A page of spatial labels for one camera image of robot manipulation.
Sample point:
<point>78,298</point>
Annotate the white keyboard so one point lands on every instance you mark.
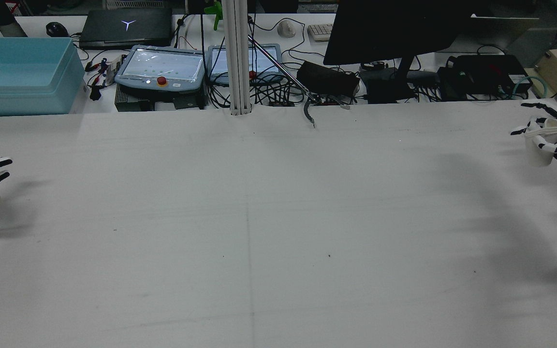
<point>321,32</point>

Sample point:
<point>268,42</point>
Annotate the aluminium profile post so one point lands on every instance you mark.
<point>236,53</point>

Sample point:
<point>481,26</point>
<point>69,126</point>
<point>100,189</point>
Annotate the red black clip leads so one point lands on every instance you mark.
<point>97,67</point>

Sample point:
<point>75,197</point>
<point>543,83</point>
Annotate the light blue plastic bin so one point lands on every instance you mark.
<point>17,92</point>

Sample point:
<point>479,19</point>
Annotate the black power brick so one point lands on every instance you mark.
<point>327,79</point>

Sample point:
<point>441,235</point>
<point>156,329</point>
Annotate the black monitor with stand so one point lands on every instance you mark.
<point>394,29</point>

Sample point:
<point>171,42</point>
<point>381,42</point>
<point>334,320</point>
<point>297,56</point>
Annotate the grey teach pendant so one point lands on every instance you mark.
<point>162,67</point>
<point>265,57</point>

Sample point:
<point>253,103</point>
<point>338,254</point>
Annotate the white computer mouse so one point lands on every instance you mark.
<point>286,29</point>

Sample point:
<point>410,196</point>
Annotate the black computer mouse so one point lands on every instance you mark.
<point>57,29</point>

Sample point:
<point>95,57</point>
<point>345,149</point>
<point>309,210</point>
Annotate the black electronics box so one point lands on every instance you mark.
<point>486,72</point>

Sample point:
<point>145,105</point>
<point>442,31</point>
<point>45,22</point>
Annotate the black laptop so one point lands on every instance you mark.
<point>124,29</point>

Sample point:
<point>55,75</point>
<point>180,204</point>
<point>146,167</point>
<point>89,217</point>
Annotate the black control box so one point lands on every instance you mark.
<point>131,102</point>

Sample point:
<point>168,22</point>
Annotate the white paper cup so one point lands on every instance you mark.
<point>542,157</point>

